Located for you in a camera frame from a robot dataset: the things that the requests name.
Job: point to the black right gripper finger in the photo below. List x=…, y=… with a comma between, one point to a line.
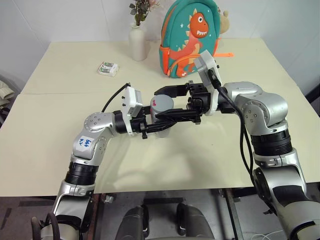
x=175, y=90
x=180, y=115

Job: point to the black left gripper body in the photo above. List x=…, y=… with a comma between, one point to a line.
x=140, y=125

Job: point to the grey jar lid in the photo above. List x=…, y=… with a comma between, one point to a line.
x=163, y=102

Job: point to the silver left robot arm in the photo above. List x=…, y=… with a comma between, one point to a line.
x=100, y=125

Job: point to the white ceramic vase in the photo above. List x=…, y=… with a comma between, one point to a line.
x=137, y=45

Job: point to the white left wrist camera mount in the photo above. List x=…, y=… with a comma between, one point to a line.
x=131, y=100

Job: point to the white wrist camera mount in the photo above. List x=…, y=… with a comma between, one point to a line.
x=131, y=100
x=207, y=65

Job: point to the beige plush toy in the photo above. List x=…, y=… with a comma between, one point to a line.
x=224, y=21

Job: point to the teal dinosaur backpack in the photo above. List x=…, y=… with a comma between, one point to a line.
x=182, y=32

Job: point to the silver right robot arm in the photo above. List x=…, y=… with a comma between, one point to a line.
x=265, y=107

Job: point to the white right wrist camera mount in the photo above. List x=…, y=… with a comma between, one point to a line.
x=207, y=65

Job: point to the dried flower bouquet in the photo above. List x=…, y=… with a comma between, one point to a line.
x=141, y=10

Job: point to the beige padded clothing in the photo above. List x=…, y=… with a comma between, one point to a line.
x=6, y=90

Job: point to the dark rounded shape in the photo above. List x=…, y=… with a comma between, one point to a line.
x=132, y=225
x=193, y=222

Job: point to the small white green box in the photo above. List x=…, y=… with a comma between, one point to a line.
x=108, y=68

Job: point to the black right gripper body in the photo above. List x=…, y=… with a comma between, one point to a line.
x=200, y=100

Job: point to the black table frame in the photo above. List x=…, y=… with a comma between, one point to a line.
x=232, y=215

